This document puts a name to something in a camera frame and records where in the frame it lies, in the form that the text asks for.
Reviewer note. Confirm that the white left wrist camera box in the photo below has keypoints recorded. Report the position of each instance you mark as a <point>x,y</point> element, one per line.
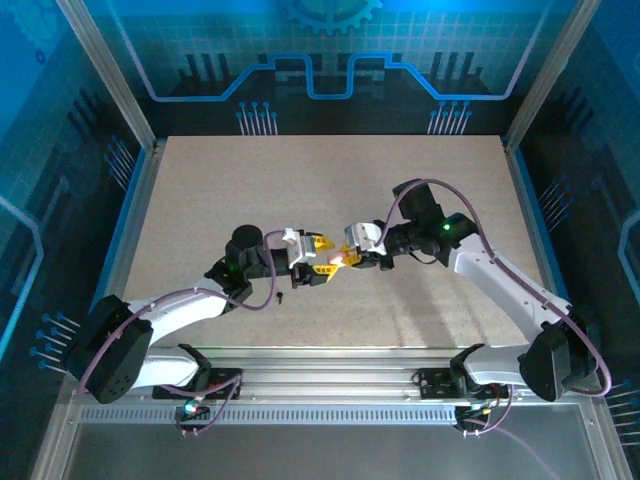
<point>299,245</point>

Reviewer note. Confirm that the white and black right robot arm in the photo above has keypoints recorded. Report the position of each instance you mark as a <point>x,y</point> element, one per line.
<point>500,280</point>

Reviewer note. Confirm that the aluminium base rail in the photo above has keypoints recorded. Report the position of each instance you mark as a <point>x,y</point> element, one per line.
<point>325,372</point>

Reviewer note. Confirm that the pale pink earbud charging case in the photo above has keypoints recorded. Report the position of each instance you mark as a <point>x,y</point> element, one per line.
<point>336,258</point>

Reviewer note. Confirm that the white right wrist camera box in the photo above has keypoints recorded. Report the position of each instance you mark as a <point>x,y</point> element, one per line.
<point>362,235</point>

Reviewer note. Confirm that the small lit controller board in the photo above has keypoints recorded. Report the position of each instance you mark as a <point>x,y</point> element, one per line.
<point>192,407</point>
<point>480,409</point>

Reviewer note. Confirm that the grey metal panel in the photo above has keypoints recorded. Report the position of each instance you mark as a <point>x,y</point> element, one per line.
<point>320,455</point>

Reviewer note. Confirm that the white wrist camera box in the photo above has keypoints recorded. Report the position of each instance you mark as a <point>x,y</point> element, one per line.
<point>299,245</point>
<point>362,235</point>

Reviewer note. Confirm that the aluminium frame post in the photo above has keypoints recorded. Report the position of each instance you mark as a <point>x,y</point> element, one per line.
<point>112,75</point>
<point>547,75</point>

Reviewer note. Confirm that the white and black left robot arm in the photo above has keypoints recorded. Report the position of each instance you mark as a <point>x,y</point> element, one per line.
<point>170,310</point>

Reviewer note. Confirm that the aluminium table side rail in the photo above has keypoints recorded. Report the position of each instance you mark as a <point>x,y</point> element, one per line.
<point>132,225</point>
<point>527,200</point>

